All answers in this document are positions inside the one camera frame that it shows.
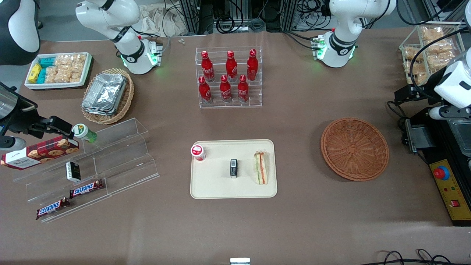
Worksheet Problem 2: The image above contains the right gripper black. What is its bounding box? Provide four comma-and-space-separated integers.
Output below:
8, 96, 74, 139

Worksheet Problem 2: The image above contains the beige crumpled cloth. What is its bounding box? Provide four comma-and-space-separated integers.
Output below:
139, 4, 189, 37

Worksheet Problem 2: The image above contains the black white small box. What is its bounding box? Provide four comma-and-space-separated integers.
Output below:
65, 161, 81, 183

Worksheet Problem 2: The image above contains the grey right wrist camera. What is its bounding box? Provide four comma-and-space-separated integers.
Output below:
0, 136, 27, 151

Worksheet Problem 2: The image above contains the triangle sandwich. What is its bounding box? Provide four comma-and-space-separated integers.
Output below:
253, 150, 270, 185

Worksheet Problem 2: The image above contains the black power cable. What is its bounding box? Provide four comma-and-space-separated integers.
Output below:
386, 100, 411, 146

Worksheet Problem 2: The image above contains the black looped cable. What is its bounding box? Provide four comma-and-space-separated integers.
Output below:
368, 249, 462, 265

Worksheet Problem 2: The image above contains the clear acrylic tiered stand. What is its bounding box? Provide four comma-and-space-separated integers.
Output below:
13, 118, 160, 223

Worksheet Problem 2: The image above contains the yellow black control box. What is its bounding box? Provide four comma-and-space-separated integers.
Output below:
429, 159, 471, 227

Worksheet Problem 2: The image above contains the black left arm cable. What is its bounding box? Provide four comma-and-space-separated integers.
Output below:
396, 0, 471, 97

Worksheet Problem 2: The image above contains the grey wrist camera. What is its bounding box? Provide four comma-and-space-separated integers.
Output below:
429, 105, 471, 120
0, 136, 27, 151

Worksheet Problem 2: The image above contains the white wire rack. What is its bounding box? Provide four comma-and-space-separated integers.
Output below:
399, 21, 471, 99

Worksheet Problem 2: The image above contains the red cola bottle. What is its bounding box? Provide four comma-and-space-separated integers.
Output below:
226, 50, 238, 82
198, 76, 213, 104
220, 75, 233, 103
201, 51, 215, 82
237, 75, 249, 103
247, 49, 259, 81

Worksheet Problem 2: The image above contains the green bottle white cap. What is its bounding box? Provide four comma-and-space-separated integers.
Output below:
72, 123, 98, 144

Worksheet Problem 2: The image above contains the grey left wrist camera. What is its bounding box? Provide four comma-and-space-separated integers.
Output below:
429, 105, 471, 120

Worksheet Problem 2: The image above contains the red can white lid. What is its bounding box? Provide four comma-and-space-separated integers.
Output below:
190, 145, 206, 161

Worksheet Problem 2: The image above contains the aluminium foil container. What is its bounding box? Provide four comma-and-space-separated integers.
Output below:
82, 73, 127, 116

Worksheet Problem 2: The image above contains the red emergency stop button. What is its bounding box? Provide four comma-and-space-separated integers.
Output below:
433, 166, 450, 181

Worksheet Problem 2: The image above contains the white snack tray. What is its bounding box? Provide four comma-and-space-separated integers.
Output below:
24, 52, 92, 91

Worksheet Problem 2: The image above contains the light wicker basket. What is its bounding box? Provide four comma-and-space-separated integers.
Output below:
81, 68, 135, 126

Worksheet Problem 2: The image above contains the brown wicker basket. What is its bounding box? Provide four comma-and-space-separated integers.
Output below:
320, 117, 390, 181

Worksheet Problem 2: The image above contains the clear acrylic bottle rack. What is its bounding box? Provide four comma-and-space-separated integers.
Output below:
195, 46, 263, 109

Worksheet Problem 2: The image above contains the black appliance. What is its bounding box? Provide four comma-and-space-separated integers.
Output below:
405, 107, 471, 162

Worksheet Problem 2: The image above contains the red tartan cookie box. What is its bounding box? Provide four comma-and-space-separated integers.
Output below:
0, 135, 79, 170

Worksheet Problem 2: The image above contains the yellow snack pack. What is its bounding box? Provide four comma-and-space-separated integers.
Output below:
28, 63, 42, 83

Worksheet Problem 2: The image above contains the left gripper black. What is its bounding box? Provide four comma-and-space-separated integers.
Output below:
394, 66, 449, 108

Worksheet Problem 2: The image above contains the beige plastic tray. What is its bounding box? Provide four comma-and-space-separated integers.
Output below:
190, 139, 278, 199

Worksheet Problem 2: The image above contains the Snickers chocolate bar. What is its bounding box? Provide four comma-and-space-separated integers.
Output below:
36, 198, 70, 220
69, 179, 105, 199

